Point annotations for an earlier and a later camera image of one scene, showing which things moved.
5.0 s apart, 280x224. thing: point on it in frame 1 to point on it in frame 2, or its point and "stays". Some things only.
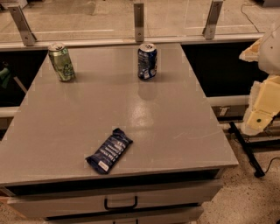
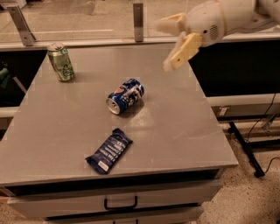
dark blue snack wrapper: (104, 158) stays
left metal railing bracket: (27, 37) stays
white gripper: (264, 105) to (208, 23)
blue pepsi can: (147, 59) to (125, 96)
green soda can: (62, 61) stays
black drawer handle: (136, 203) stays
